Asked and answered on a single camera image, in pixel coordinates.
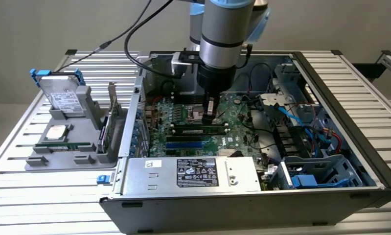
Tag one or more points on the RAM stick with white label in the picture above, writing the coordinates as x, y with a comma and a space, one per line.
198, 131

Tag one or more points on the green RAM stick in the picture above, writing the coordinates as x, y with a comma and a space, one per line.
59, 147

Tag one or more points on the open grey PC case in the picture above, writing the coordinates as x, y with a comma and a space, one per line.
234, 213

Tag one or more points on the grey disk bay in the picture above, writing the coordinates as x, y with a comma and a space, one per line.
329, 169

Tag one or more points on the silver hard disk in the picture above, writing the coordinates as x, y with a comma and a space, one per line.
62, 95

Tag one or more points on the grey parts rack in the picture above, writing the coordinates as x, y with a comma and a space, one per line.
84, 156

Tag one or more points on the CPU socket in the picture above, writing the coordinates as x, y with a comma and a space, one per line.
194, 112

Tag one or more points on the blue expansion slot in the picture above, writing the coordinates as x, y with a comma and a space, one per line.
183, 145

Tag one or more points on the blue disk caddy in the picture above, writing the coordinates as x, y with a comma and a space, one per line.
40, 73

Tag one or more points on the blue case latch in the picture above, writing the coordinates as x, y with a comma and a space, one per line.
103, 179

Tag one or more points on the black expansion slot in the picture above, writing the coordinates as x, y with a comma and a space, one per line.
183, 138

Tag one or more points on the silver CPU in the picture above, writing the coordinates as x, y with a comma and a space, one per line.
55, 133

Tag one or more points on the silver chipset heatsink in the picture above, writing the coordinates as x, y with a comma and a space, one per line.
230, 153

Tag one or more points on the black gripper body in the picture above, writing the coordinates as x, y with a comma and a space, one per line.
215, 78

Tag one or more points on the green motherboard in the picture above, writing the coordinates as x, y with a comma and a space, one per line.
240, 122

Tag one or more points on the blue plastic disk bay clip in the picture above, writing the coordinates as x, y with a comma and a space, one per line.
304, 181

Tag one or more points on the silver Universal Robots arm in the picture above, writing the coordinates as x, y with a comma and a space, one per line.
219, 31

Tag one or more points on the graphics card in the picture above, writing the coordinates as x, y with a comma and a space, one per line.
108, 122

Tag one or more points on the silver power supply unit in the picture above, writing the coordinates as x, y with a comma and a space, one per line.
168, 176

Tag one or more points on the black table corner cap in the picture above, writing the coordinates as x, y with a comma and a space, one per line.
337, 52
71, 52

